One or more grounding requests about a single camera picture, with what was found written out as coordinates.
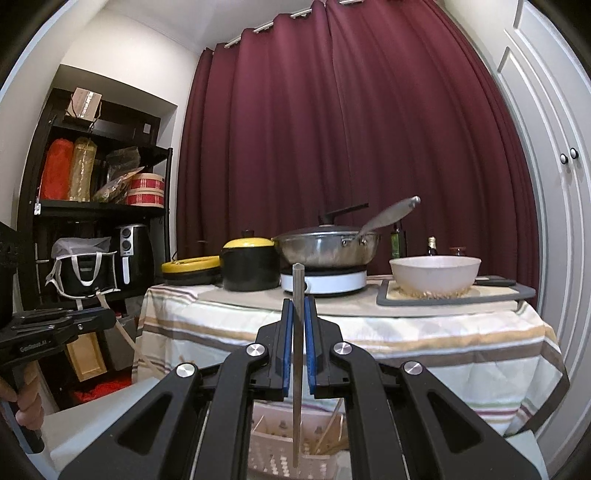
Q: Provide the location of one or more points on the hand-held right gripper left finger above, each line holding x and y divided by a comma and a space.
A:
288, 350

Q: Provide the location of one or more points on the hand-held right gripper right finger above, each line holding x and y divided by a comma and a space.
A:
310, 355

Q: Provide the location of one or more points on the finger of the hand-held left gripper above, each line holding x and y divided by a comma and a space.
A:
90, 319

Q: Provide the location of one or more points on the white perforated utensil basket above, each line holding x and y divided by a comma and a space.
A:
277, 461

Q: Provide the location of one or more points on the person's left hand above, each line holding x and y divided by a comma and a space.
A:
27, 401

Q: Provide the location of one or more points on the wooden board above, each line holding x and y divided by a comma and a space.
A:
85, 356

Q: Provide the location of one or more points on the red cloth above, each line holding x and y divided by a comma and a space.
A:
99, 390

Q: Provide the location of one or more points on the white induction cooker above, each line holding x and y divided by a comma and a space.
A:
332, 282

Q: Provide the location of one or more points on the black air fryer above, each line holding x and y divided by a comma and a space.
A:
130, 254

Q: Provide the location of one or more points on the black pot with yellow lid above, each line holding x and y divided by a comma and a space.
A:
249, 270

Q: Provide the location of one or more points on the steel frying pan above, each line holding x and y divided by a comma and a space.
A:
328, 249

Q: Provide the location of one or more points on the flat pan with yellow lid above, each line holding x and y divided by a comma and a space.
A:
191, 270

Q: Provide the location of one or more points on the striped tablecloth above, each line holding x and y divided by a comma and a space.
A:
438, 337

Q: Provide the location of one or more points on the brown snack bag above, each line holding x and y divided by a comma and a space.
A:
113, 190

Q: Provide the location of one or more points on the red and white round box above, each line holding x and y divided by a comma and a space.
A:
145, 190

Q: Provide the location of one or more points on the olive oil bottle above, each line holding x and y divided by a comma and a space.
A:
397, 242

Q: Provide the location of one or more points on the white colander bowl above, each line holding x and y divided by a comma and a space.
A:
434, 274

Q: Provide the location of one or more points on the gold packet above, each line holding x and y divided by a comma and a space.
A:
83, 168

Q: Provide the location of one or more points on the orange packet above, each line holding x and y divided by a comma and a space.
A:
55, 168

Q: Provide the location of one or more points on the dark wine bottle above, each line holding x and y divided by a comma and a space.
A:
431, 248

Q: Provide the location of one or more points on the dark snack bag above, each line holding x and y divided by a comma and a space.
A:
122, 160

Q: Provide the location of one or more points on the glass jar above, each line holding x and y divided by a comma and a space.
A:
457, 251

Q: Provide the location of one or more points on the black storage shelf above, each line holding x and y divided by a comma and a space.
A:
120, 129

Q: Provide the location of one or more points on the grey cutting board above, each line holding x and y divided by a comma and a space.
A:
498, 296

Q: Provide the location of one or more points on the maroon curtain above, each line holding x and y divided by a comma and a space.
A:
300, 138

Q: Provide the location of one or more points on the brown paper gift bag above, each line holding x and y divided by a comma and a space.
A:
84, 104

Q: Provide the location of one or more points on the white cabinet doors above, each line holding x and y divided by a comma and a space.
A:
545, 92

